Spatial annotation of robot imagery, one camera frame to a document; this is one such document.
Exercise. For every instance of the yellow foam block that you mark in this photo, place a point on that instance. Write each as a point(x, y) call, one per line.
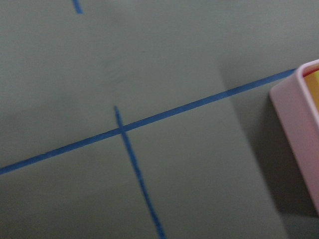
point(312, 82)

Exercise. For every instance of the pink plastic bin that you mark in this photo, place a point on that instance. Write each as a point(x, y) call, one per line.
point(299, 117)

